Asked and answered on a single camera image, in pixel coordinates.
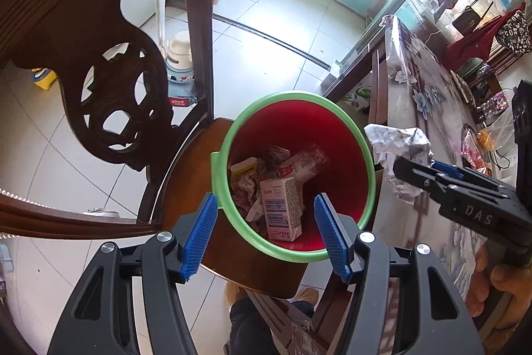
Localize red cloth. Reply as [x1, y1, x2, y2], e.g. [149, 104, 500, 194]
[447, 16, 516, 67]

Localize white electric kettle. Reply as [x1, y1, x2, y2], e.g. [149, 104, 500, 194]
[166, 31, 193, 60]

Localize plastic bag with orange snacks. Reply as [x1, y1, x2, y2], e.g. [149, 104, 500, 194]
[459, 114, 516, 177]

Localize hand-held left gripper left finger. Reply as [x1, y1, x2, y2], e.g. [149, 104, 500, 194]
[47, 192, 219, 355]

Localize blue white container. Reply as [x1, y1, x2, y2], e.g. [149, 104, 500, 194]
[165, 56, 198, 108]

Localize tan shoe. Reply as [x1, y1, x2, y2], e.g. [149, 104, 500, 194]
[224, 282, 246, 312]
[293, 287, 320, 303]

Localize black white patterned bag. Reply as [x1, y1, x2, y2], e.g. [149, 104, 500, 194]
[494, 3, 532, 56]

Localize red bin with green rim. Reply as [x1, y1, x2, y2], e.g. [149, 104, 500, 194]
[210, 91, 377, 263]

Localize black handbag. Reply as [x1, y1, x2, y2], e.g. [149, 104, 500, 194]
[452, 0, 495, 33]

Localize printed paper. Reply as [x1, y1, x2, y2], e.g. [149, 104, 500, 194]
[363, 123, 434, 205]

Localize green printed bag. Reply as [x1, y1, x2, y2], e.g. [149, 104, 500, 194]
[341, 83, 372, 110]

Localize yellow medicine box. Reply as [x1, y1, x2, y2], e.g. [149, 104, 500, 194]
[230, 157, 258, 178]

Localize crumpled pink wrapper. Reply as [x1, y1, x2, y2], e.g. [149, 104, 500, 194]
[230, 172, 267, 223]

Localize person's dark trousers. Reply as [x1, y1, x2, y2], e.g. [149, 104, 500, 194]
[226, 299, 317, 355]

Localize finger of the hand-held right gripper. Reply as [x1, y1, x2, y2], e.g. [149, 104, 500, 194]
[430, 159, 501, 189]
[393, 158, 450, 203]

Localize yellow slipper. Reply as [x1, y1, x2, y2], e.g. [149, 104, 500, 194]
[31, 68, 58, 90]

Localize pink carton box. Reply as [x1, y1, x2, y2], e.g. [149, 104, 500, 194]
[258, 177, 306, 243]

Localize table with floral cloth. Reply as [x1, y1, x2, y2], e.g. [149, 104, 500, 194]
[384, 16, 532, 297]

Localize person's right hand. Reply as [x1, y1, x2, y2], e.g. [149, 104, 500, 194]
[465, 245, 532, 333]

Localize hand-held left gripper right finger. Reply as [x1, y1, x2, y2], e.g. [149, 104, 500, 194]
[314, 193, 485, 355]

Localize carved wooden chair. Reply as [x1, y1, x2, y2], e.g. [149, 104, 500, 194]
[0, 0, 329, 299]

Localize red white snack wrapper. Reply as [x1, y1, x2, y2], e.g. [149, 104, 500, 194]
[276, 145, 329, 185]

